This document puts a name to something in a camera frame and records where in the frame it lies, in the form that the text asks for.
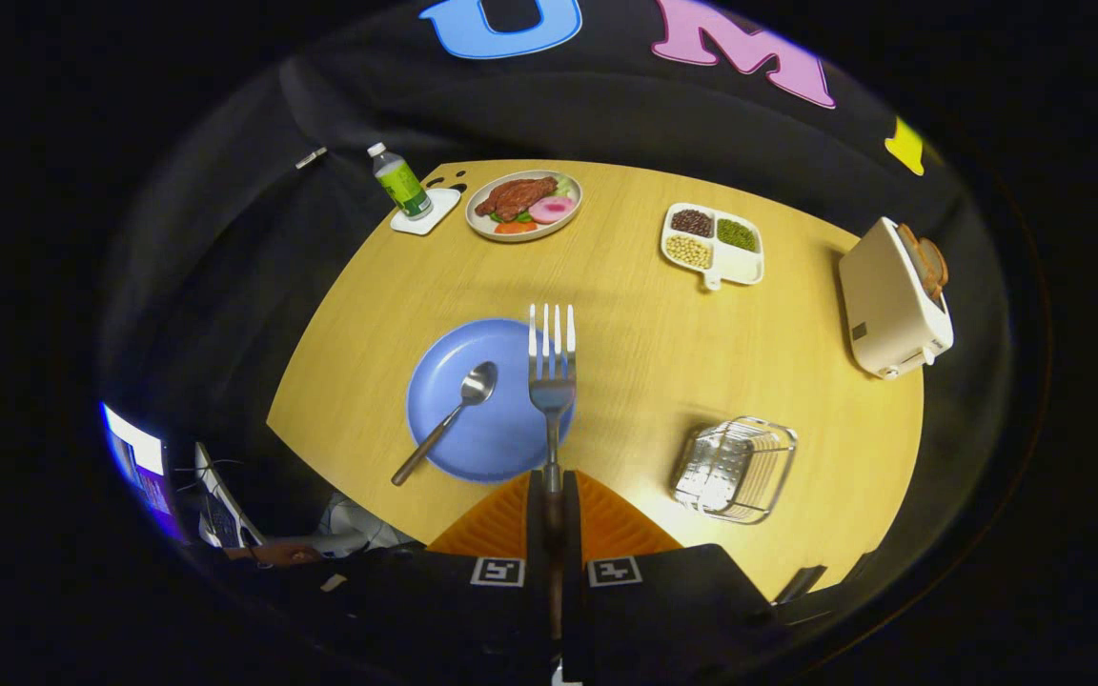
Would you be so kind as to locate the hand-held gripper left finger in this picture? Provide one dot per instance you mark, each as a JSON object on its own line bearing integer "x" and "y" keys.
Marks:
{"x": 539, "y": 534}

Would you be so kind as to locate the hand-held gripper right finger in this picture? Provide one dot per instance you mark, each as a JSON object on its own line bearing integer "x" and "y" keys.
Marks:
{"x": 570, "y": 534}

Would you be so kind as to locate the silver fork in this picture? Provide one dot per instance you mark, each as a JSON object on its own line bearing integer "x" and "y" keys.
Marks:
{"x": 552, "y": 386}

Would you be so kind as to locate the silver spoon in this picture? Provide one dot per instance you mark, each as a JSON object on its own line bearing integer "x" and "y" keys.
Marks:
{"x": 477, "y": 383}

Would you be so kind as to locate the blue round plate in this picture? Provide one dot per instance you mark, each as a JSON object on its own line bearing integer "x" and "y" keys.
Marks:
{"x": 501, "y": 438}

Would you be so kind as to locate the grey laptop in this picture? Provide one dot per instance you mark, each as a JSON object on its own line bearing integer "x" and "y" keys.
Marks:
{"x": 225, "y": 505}

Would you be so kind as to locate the white divided bean dish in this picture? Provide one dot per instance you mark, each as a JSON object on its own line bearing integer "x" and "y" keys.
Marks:
{"x": 744, "y": 269}

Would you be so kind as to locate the white square coaster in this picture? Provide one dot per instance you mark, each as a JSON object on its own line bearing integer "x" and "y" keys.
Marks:
{"x": 442, "y": 211}

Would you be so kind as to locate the plate of toy food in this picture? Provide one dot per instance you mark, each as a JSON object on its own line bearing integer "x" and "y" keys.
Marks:
{"x": 516, "y": 197}

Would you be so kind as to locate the green label drink bottle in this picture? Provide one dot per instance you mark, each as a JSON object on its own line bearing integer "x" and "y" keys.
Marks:
{"x": 403, "y": 186}

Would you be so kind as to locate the white toaster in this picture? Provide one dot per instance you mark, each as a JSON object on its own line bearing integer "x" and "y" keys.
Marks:
{"x": 883, "y": 305}

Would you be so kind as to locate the lit computer monitor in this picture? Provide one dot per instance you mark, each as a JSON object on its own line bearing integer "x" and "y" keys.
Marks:
{"x": 134, "y": 448}

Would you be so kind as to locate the white cloth clip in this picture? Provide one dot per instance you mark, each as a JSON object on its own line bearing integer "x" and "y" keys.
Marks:
{"x": 311, "y": 157}

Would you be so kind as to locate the brown bread slice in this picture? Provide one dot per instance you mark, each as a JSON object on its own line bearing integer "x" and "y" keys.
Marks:
{"x": 930, "y": 262}

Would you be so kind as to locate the black table bracket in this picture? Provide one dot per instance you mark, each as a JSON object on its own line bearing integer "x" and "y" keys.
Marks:
{"x": 800, "y": 583}

